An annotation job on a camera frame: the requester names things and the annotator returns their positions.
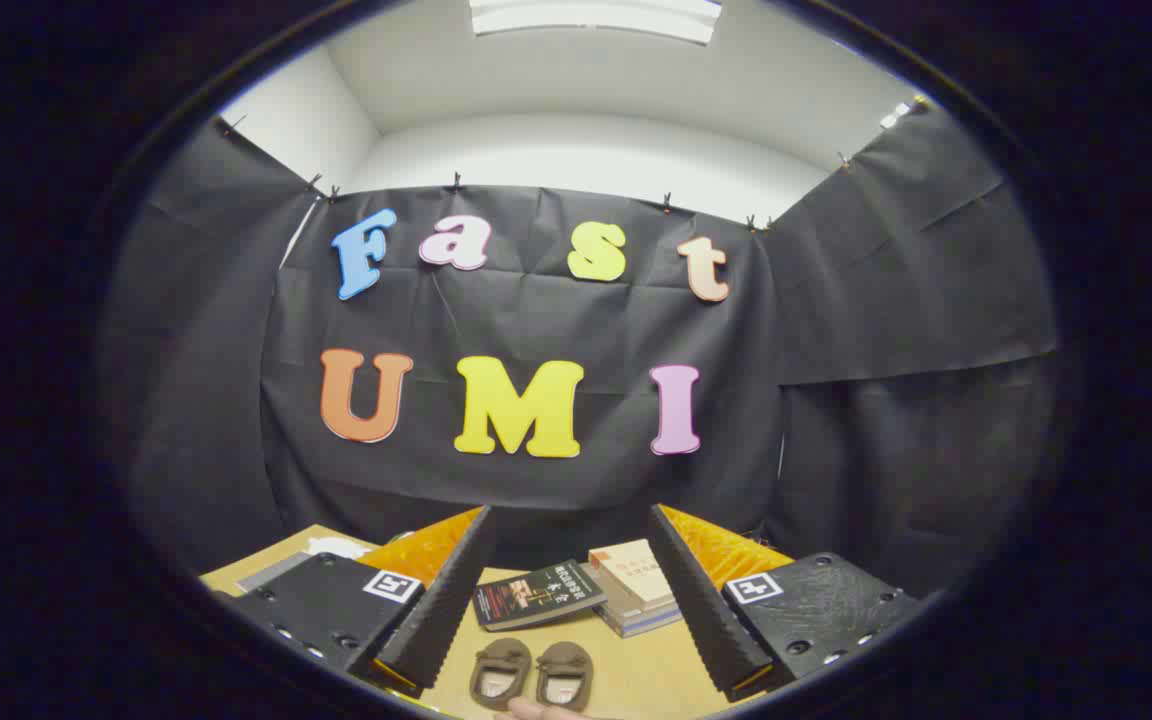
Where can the brown shoe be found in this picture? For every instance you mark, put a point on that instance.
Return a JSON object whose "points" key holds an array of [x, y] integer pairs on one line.
{"points": [[501, 660], [564, 662]]}

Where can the beige book white label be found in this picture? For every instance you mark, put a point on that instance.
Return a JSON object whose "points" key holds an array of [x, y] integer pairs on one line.
{"points": [[626, 612]]}

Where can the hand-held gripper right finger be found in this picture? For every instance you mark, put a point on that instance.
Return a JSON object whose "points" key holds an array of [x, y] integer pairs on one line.
{"points": [[701, 610]]}

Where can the black cover book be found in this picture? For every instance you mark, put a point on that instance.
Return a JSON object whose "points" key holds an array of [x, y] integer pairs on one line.
{"points": [[536, 595]]}

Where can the dark blue book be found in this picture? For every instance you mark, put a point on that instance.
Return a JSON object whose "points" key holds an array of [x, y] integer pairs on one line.
{"points": [[641, 628]]}

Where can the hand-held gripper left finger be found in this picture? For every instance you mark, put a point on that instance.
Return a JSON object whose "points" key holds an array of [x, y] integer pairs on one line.
{"points": [[441, 615]]}

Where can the ceiling light panel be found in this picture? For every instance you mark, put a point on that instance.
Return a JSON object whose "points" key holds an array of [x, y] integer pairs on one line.
{"points": [[596, 18]]}

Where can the thick beige book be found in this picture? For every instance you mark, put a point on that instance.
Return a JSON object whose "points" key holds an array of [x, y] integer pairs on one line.
{"points": [[636, 572]]}

